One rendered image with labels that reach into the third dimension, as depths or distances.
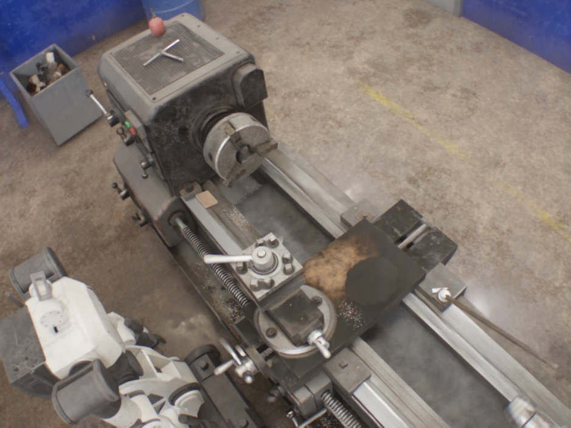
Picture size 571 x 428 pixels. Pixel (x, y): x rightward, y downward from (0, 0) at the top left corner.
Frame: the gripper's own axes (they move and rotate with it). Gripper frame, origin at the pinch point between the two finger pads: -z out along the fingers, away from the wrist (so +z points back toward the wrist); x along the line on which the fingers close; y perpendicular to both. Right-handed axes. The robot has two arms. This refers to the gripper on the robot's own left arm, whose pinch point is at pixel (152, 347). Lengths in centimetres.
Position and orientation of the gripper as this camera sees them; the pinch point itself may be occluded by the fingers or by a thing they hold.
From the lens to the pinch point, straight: 208.7
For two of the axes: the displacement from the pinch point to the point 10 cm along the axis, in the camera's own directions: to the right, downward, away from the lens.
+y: -5.6, -5.9, 5.8
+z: -2.9, -5.2, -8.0
